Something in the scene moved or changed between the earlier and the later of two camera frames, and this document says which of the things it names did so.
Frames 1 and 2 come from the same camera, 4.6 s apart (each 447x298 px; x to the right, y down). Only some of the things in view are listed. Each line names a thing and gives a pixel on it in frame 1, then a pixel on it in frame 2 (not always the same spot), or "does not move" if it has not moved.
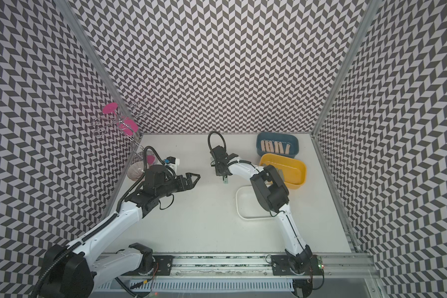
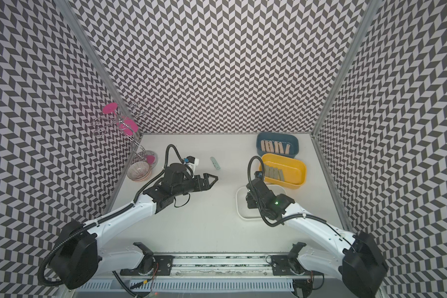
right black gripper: (218, 171) to (251, 202)
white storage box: (248, 206) does not move
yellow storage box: (294, 171) does not move
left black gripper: (188, 180) to (205, 181)
